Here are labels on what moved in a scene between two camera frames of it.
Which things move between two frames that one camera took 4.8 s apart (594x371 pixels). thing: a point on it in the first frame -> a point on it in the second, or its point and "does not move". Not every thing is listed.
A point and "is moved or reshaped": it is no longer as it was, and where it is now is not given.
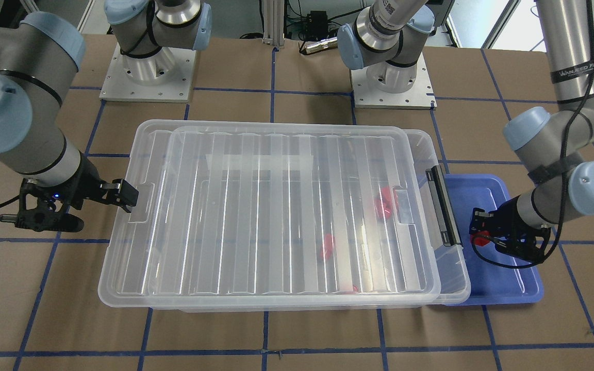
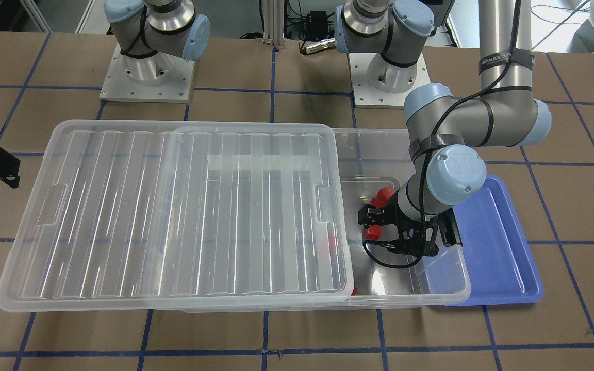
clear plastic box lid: (291, 211) is moved or reshaped
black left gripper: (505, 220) -> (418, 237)
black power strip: (317, 27) does not move
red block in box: (384, 204) does not move
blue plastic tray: (496, 277) does not move
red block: (480, 240) -> (374, 233)
